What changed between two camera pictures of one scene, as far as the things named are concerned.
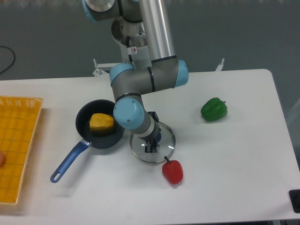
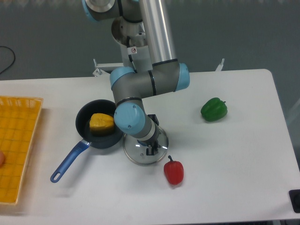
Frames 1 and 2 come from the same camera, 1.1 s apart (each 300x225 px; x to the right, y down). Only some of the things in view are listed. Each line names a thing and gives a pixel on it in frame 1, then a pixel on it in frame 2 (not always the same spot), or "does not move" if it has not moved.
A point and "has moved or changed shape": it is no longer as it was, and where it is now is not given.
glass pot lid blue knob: x=167 y=146 has moved or changed shape
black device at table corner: x=294 y=195 does not move
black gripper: x=153 y=137 does not move
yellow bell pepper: x=101 y=124 does not move
